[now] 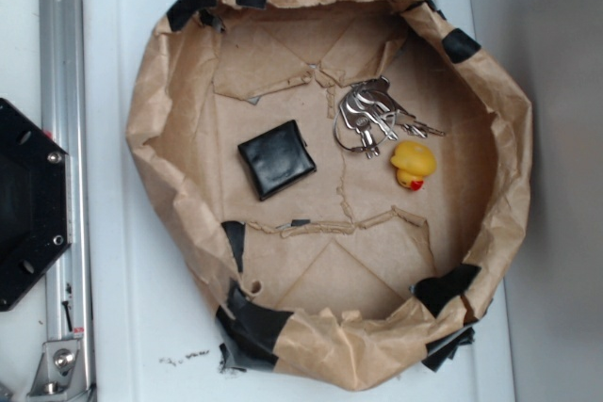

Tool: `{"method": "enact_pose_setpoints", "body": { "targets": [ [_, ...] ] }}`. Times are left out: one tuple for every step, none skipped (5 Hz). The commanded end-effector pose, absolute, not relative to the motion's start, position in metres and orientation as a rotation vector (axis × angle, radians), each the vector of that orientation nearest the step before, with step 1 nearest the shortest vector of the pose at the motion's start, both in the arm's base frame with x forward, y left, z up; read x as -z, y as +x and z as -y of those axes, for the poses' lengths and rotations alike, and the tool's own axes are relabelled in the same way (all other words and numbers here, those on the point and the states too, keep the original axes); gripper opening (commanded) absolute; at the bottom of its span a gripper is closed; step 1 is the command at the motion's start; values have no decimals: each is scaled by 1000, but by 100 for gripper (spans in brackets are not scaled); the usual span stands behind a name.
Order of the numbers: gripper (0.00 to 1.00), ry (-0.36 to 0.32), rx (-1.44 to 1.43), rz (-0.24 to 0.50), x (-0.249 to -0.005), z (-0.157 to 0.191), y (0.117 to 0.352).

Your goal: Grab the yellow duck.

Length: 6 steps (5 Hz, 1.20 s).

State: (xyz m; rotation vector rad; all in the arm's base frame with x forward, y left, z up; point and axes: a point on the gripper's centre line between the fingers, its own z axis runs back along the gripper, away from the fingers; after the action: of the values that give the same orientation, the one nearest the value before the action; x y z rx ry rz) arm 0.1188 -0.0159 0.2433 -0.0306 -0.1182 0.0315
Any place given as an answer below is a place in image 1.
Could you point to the bunch of silver keys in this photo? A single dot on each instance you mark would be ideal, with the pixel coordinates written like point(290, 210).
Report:
point(372, 114)

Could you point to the yellow rubber duck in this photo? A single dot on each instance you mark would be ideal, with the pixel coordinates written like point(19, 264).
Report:
point(413, 162)

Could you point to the white tray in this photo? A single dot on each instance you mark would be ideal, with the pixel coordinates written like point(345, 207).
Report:
point(155, 339)

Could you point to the aluminium frame rail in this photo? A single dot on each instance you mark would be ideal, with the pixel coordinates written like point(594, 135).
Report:
point(67, 281)

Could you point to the metal corner bracket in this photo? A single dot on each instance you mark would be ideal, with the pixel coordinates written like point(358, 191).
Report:
point(61, 372)

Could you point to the brown paper bin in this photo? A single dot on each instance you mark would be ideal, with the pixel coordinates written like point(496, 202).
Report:
point(346, 276)

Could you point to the black leather wallet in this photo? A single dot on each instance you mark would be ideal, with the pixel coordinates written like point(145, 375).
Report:
point(276, 159)

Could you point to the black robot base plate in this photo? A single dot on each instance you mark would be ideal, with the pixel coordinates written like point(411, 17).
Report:
point(34, 204)

